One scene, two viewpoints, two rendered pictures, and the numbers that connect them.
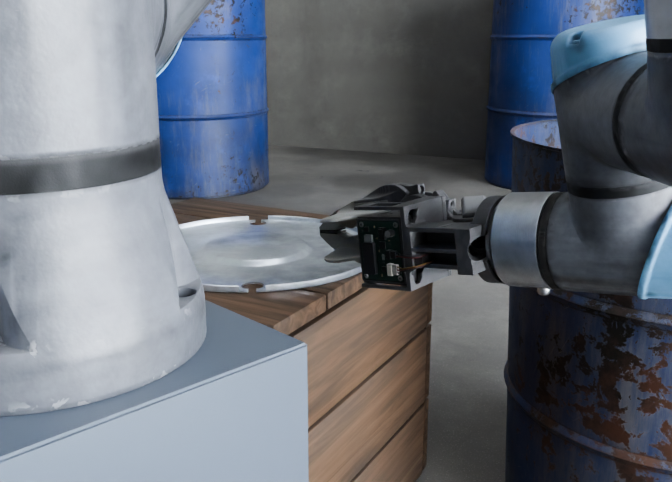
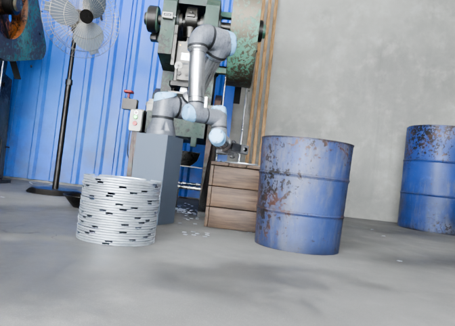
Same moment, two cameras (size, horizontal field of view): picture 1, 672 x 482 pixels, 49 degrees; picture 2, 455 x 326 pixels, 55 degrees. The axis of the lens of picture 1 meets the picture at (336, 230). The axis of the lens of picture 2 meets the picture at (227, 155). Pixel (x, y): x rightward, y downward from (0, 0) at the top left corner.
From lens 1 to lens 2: 213 cm
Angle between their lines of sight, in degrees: 66
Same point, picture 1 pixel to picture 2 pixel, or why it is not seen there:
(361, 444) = (239, 203)
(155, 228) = (162, 122)
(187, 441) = (154, 138)
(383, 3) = not seen: outside the picture
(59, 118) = (156, 111)
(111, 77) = (160, 109)
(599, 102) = not seen: hidden behind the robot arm
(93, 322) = (152, 127)
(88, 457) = (147, 135)
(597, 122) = not seen: hidden behind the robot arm
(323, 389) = (225, 180)
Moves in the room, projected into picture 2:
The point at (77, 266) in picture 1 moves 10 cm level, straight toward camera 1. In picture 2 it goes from (154, 123) to (137, 120)
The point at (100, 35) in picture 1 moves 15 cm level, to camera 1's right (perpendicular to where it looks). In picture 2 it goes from (160, 106) to (169, 103)
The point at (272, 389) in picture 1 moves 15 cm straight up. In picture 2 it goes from (163, 137) to (166, 107)
